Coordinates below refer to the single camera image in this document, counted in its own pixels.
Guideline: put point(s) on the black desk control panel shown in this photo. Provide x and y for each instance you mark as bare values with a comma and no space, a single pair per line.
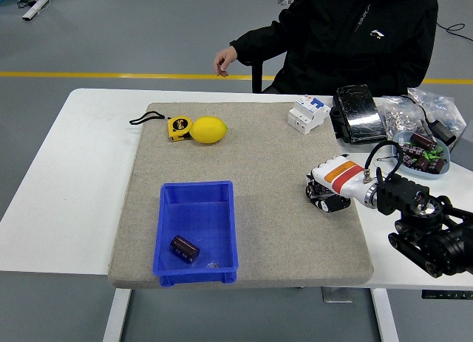
447,294

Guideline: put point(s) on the grey box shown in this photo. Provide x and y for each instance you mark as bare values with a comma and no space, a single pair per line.
463,146

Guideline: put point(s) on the white desk frame foot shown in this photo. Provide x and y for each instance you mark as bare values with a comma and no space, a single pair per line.
38,2

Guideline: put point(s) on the white circuit breaker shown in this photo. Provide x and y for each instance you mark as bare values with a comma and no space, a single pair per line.
308,115

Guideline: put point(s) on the black wrapped case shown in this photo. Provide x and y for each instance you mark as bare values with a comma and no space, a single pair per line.
356,111

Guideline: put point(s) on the grey metal probe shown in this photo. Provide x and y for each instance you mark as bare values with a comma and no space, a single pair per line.
426,127

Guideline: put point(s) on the blue plastic bin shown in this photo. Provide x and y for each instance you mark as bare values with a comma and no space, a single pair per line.
196,212

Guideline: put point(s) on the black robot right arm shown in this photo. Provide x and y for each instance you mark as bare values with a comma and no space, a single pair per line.
403,194

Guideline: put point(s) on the grey metal bracket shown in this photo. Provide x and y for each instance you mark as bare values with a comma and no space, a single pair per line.
336,294

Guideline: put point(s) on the yellow lemon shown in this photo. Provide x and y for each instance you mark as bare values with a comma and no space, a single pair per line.
208,129

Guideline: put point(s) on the person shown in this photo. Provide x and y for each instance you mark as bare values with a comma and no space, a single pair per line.
351,43

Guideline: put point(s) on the clear bag of washers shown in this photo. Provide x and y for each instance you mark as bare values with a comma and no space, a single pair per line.
397,116

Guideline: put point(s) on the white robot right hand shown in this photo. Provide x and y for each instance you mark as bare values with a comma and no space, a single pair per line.
343,177

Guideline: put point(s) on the yellow tape measure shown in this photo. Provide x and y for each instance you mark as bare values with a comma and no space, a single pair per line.
179,128

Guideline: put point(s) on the grey-brown mat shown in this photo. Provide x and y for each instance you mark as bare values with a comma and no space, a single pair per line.
240,164

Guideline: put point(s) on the white table leg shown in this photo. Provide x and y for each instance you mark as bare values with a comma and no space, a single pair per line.
116,316
384,316

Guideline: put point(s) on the clear bag of blue parts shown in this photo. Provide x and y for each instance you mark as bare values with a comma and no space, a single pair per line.
443,105

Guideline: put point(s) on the light blue bowl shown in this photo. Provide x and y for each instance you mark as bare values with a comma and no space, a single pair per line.
439,175

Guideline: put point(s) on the black power adapter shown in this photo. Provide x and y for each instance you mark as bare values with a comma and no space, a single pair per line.
443,132

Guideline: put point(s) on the green terminal connector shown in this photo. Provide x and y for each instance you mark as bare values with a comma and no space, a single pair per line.
432,154

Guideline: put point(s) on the person's hand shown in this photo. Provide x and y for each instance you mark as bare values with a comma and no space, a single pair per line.
223,61

